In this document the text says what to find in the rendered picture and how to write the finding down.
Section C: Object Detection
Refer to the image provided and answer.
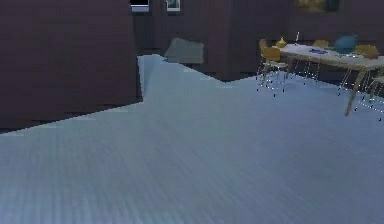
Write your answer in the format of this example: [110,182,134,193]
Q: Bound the teal round vase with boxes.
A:
[333,33,359,55]

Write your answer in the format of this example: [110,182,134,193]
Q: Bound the grey floor cushion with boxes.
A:
[164,37,205,65]

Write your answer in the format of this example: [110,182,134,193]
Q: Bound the pale wooden dining table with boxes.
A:
[279,43,384,117]

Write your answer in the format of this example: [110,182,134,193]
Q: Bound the white framed dark window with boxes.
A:
[130,0,150,13]

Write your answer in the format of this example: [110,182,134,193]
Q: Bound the yellow green wall painting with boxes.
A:
[297,0,342,13]

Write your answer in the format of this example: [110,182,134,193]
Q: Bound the white framed wall picture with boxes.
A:
[166,0,181,12]

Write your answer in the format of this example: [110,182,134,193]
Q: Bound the yellow chair with wire legs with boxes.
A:
[258,38,269,66]
[302,39,330,85]
[354,67,384,122]
[337,44,380,97]
[255,46,289,98]

